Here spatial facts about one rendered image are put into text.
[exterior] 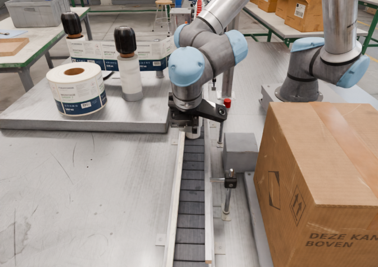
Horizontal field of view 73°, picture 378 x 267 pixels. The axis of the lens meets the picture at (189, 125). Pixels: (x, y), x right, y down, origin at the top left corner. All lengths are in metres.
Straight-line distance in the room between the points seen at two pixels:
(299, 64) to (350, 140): 0.52
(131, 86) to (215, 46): 0.59
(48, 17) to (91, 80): 1.90
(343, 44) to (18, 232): 1.04
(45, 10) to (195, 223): 2.53
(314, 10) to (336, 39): 1.81
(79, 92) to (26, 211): 0.44
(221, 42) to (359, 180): 0.37
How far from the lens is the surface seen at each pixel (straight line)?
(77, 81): 1.02
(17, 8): 2.96
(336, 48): 0.92
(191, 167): 0.78
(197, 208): 0.68
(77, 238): 0.75
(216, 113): 0.70
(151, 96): 1.15
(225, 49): 0.58
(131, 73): 1.07
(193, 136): 0.87
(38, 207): 0.85
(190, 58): 0.53
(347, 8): 0.85
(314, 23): 2.74
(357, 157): 0.54
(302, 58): 1.04
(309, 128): 0.58
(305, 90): 1.08
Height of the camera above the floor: 1.43
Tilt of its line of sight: 35 degrees down
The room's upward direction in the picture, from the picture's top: straight up
